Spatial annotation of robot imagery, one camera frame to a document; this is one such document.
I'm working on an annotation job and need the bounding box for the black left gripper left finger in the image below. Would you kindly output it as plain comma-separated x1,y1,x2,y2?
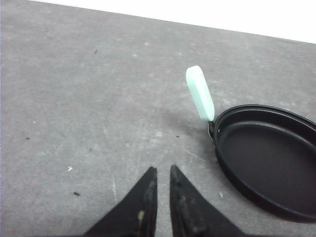
84,166,158,237

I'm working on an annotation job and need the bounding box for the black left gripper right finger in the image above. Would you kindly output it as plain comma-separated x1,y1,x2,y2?
169,165,246,237

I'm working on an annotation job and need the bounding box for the black pan with mint handle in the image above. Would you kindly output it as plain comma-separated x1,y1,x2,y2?
185,66,316,223

